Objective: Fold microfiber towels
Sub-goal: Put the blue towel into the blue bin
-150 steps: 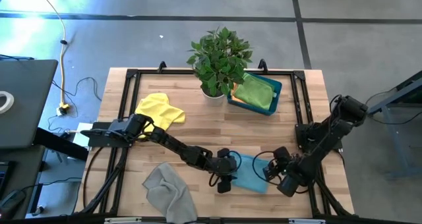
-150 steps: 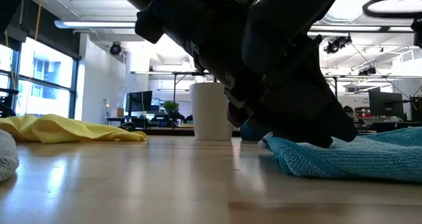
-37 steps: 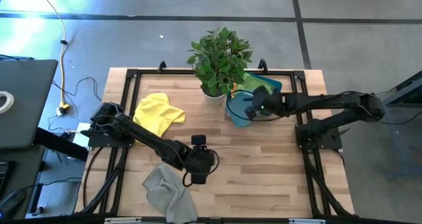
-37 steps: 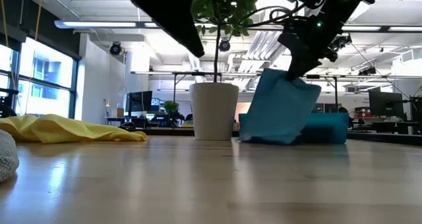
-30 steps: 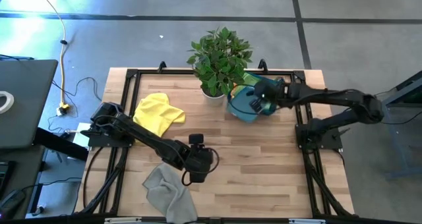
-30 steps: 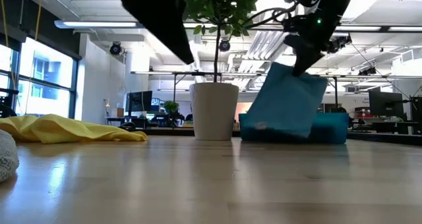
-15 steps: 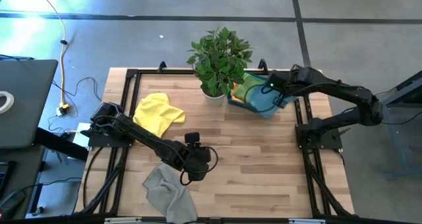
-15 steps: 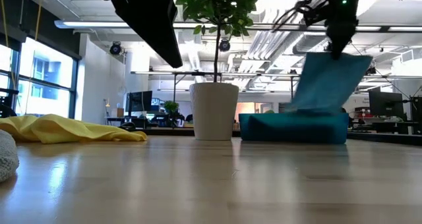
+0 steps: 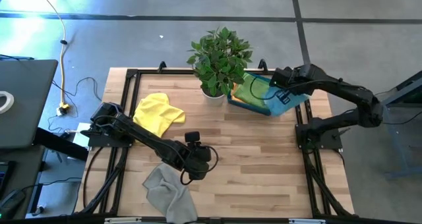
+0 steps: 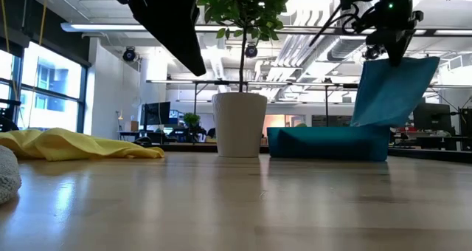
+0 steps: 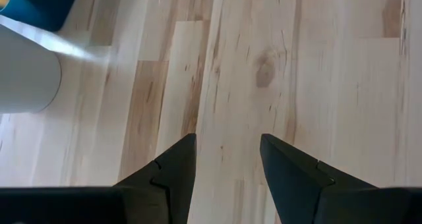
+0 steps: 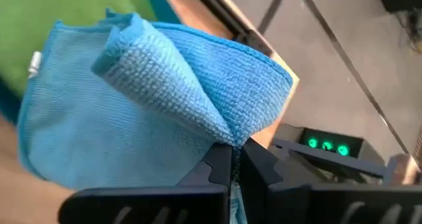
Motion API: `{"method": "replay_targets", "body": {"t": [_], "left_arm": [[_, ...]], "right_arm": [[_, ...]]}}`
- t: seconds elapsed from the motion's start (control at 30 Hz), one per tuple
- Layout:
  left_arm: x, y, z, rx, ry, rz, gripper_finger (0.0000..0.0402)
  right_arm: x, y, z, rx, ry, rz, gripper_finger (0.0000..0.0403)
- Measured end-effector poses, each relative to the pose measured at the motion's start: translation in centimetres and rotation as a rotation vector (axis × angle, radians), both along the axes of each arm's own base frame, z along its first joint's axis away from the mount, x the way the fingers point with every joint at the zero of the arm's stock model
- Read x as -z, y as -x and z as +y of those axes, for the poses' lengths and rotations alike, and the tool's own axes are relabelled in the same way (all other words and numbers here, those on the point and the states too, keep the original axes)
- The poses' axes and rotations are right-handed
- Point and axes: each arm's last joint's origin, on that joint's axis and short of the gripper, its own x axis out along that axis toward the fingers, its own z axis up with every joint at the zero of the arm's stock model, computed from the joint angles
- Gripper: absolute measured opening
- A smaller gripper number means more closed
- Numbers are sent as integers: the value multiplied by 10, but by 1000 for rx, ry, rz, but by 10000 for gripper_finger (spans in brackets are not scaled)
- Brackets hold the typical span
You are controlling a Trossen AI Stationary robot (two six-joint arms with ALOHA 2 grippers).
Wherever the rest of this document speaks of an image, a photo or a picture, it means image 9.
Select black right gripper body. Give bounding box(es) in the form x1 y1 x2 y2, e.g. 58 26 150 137
288 64 319 95

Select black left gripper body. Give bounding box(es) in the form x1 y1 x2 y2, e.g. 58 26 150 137
181 144 212 181

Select blue microfiber towel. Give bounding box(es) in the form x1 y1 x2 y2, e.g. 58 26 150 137
263 85 311 117

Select green towel with white label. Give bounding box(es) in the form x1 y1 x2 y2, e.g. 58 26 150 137
232 74 266 108

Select teal plastic bin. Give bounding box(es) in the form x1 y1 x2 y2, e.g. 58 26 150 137
226 72 276 117

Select grey microfiber towel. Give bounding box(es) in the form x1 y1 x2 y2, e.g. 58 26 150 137
142 163 198 224

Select yellow microfiber towel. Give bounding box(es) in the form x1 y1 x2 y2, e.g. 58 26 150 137
132 92 187 138

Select green plant in white pot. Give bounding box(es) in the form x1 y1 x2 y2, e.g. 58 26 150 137
186 26 254 107

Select white box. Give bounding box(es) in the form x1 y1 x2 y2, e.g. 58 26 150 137
72 122 94 150

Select black desk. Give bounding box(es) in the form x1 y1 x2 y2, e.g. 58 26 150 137
0 127 90 218

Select white power strip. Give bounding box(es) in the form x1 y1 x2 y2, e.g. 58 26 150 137
56 101 71 117

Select black computer mouse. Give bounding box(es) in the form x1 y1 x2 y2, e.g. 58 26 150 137
0 189 26 215

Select black keyboard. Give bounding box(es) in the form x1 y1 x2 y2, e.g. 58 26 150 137
0 160 15 198

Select white tape roll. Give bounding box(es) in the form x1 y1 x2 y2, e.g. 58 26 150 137
0 90 15 115

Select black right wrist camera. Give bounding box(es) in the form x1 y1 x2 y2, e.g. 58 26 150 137
269 68 293 88

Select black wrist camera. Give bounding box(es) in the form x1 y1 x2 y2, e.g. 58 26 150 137
269 68 293 88
183 130 201 145

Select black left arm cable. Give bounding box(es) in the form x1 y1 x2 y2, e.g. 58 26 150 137
179 146 220 186

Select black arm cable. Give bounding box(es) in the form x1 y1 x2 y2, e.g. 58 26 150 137
249 74 282 101
179 146 220 186

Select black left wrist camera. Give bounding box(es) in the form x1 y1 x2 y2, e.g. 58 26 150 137
183 130 201 145

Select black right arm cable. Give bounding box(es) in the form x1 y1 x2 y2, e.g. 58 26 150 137
249 74 282 101

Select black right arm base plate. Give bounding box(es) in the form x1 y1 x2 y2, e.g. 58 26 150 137
295 123 344 151

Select silver bracket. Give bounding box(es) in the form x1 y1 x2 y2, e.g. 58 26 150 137
104 217 143 224
288 218 326 224

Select black aluminium table frame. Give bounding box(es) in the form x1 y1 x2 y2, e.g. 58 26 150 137
74 58 356 224

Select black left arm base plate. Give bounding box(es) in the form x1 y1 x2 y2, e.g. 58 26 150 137
80 123 133 148

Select black floor cable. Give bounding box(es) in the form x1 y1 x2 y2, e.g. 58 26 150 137
382 90 422 126
49 76 102 132

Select grey metal table frame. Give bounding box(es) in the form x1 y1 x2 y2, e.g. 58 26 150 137
364 70 422 181

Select yellow floor cable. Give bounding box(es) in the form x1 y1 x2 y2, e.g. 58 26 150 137
34 0 68 107

